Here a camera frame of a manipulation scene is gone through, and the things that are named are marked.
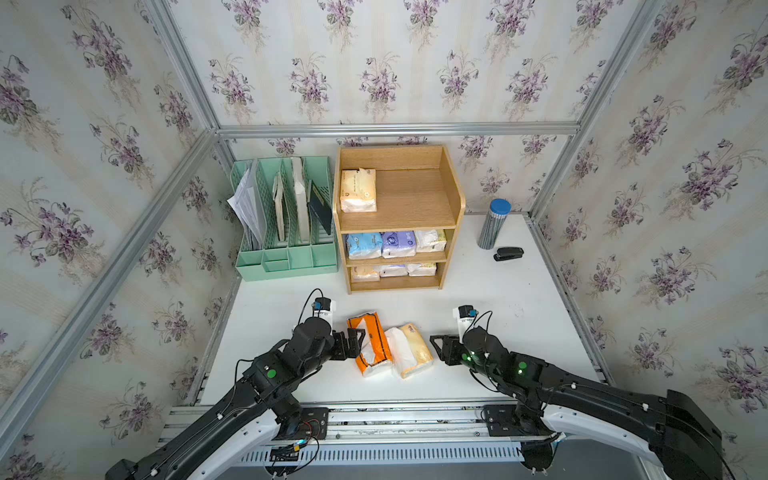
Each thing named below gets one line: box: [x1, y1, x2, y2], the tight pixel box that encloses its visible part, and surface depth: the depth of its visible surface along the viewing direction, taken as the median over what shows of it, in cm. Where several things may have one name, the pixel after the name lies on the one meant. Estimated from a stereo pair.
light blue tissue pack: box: [346, 232, 382, 260], surface depth 86 cm
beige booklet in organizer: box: [273, 171, 285, 241], surface depth 101 cm
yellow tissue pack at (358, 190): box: [340, 167, 377, 213], surface depth 78 cm
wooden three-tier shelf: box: [333, 145, 466, 294], surface depth 86 cm
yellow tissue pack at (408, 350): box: [384, 323, 433, 379], surface depth 82 cm
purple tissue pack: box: [381, 231, 416, 259], surface depth 86 cm
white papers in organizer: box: [227, 159, 267, 248], surface depth 92 cm
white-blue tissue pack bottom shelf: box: [379, 264, 409, 278], surface depth 98 cm
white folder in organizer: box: [292, 157, 311, 243], surface depth 100 cm
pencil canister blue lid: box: [477, 198, 513, 250], surface depth 100 cm
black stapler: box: [493, 247, 524, 261], surface depth 109 cm
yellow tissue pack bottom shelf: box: [352, 265, 381, 282], surface depth 97 cm
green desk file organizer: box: [226, 156, 338, 282], surface depth 101 cm
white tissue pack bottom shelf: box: [406, 262, 437, 277], surface depth 98 cm
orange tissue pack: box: [347, 312, 392, 378], surface depth 81 cm
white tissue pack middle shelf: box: [415, 229, 447, 253], surface depth 86 cm
